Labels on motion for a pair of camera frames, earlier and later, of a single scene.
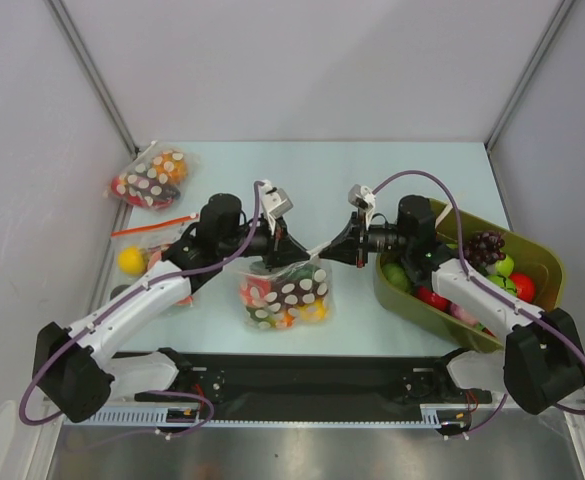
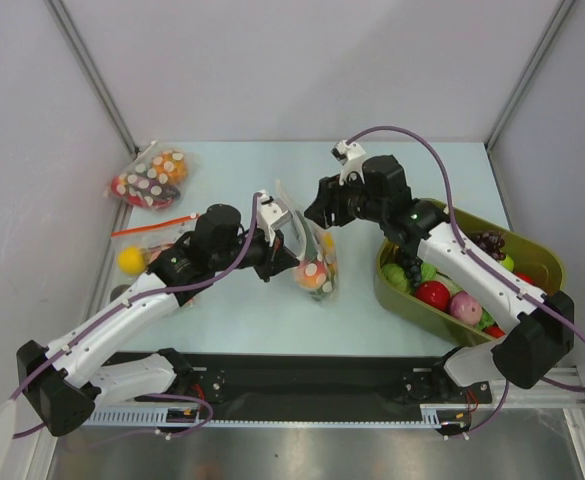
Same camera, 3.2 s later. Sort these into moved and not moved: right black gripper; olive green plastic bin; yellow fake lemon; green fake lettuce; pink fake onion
Moved: right black gripper
Not moved: yellow fake lemon; olive green plastic bin; pink fake onion; green fake lettuce
